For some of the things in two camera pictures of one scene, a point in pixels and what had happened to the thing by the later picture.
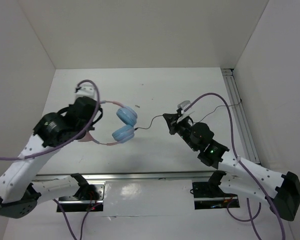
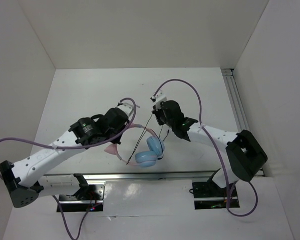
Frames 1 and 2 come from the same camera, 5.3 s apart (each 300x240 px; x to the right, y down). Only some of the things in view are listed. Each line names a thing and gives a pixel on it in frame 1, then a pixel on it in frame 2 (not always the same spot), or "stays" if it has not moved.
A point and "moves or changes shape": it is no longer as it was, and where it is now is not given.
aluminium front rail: x=193 y=176 stays
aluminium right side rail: x=230 y=80 stays
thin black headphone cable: x=198 y=121 -> x=139 y=138
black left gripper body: x=82 y=128 -> x=114 y=132
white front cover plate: x=143 y=198 stays
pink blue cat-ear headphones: x=128 y=116 moves or changes shape
